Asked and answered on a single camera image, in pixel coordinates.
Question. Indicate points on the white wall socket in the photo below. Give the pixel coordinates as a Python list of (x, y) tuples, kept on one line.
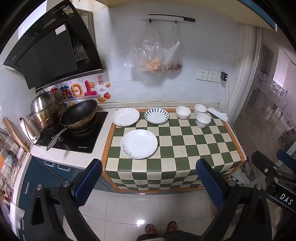
[(214, 76), (202, 74)]

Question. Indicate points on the blue striped plate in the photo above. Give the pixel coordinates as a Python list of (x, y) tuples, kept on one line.
[(156, 115)]

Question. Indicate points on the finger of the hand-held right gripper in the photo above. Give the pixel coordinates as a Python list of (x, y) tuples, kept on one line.
[(263, 162), (286, 157)]

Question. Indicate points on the green checkered table mat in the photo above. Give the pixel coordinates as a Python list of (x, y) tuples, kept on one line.
[(185, 148)]

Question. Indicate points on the frosted glass sliding door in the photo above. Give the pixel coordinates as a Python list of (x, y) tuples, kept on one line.
[(266, 92)]

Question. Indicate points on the colourful wall stickers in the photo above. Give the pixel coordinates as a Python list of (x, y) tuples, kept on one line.
[(77, 90)]

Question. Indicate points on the black range hood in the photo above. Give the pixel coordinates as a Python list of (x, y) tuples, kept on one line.
[(46, 51)]

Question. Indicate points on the cluttered side shelf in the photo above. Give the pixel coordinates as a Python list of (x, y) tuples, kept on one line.
[(10, 166)]

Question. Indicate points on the plain white cup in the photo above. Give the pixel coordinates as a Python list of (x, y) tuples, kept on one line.
[(200, 109)]

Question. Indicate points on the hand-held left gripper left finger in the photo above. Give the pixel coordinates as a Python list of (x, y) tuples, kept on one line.
[(89, 176)]

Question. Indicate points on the person's foot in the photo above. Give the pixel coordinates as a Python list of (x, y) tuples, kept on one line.
[(172, 226), (149, 229)]

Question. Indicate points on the large white plate grey swirls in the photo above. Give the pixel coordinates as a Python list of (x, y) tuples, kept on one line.
[(138, 144)]

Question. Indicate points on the black gas stove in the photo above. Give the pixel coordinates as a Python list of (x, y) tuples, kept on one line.
[(83, 141)]

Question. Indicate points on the white rag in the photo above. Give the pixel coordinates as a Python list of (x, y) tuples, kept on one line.
[(16, 214)]

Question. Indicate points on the white folded cloth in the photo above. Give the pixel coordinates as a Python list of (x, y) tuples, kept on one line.
[(218, 114)]

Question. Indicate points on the plastic bag orange contents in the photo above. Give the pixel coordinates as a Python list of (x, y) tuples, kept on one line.
[(148, 58)]

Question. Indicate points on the stainless steel steamer pot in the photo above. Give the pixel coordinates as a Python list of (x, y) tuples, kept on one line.
[(45, 109)]

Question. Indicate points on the person's left foot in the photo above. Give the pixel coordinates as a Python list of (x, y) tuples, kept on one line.
[(149, 229)]

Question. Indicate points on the white cup floral print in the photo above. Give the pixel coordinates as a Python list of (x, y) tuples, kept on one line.
[(203, 121)]

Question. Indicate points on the black charger plug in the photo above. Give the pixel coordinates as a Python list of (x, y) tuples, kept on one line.
[(224, 76)]

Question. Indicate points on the small clear plastic bag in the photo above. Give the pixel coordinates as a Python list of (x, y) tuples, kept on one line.
[(173, 58)]

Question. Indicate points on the person's right foot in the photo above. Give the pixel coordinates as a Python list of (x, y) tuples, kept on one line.
[(172, 226)]

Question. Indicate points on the white bowl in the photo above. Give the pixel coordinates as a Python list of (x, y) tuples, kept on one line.
[(183, 109), (183, 117)]

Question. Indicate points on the white plate floral print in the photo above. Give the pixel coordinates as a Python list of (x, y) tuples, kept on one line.
[(125, 117)]

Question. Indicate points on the wooden cutting board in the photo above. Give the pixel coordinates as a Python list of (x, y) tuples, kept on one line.
[(15, 136)]

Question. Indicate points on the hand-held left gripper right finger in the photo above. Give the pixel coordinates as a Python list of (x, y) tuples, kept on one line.
[(208, 178)]

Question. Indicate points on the person's dark trousers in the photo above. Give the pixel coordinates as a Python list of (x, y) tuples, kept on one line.
[(168, 236)]

